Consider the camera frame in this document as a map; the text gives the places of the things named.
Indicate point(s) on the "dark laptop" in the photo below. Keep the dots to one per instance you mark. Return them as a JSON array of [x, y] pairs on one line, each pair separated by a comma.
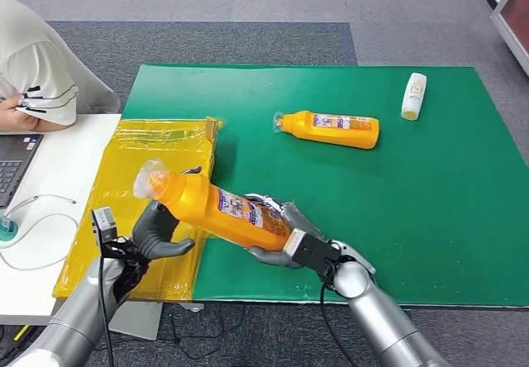
[[16, 162]]

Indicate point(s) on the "person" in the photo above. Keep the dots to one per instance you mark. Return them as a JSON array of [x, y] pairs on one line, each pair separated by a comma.
[[41, 69]]

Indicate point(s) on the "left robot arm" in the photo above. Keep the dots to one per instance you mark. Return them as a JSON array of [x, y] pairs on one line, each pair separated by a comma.
[[74, 320]]

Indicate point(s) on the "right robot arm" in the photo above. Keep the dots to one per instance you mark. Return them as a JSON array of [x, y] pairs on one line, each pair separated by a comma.
[[372, 310]]

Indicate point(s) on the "green table mat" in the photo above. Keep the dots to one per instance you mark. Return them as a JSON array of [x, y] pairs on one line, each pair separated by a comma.
[[372, 216]]

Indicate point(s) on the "yellow taped cardboard box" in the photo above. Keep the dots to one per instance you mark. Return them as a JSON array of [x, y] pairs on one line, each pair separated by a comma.
[[124, 151]]

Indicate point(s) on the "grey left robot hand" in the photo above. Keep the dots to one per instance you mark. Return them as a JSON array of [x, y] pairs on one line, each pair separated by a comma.
[[157, 233]]

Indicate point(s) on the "yellow tape strip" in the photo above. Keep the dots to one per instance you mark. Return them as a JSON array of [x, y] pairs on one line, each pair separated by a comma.
[[21, 333]]

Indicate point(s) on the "orange bottle with clear cap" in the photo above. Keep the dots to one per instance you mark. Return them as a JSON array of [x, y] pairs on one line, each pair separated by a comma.
[[223, 216], [330, 134]]

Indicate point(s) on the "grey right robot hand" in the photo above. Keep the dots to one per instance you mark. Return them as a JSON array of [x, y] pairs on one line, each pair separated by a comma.
[[303, 219]]

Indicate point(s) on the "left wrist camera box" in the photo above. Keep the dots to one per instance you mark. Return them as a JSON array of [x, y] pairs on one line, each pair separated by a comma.
[[104, 225]]

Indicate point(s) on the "white framed red panel cabinet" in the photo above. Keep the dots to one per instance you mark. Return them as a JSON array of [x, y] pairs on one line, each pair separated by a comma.
[[515, 19]]

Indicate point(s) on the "white side table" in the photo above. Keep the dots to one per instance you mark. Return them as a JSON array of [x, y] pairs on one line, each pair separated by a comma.
[[53, 156]]

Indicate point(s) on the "person's hand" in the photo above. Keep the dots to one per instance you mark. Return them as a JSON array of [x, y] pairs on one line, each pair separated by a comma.
[[14, 115]]

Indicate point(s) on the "small white bottle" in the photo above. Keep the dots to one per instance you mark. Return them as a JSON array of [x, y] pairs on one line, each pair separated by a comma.
[[413, 96]]

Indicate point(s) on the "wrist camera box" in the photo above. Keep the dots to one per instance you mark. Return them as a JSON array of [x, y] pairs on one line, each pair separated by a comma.
[[312, 252], [104, 225]]

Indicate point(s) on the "white table base plate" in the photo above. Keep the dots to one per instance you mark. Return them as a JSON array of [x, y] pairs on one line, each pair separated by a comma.
[[140, 320]]

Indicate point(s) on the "teal round dock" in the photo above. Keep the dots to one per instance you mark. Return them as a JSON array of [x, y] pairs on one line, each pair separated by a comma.
[[6, 230]]

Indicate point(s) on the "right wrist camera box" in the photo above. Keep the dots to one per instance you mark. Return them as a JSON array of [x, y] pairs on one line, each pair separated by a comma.
[[312, 252]]

